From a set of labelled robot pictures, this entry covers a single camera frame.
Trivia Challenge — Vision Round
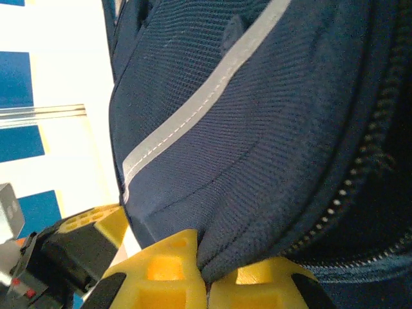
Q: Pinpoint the navy blue backpack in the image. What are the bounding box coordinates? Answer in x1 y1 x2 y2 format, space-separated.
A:
102 0 412 309

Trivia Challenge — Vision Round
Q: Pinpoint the aluminium frame post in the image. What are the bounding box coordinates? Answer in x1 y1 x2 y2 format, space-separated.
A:
0 103 88 120

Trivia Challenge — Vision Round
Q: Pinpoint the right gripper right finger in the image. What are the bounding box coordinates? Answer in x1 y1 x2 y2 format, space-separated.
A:
208 256 337 309

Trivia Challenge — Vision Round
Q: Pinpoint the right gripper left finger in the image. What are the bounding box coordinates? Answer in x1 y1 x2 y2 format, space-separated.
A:
82 229 207 309

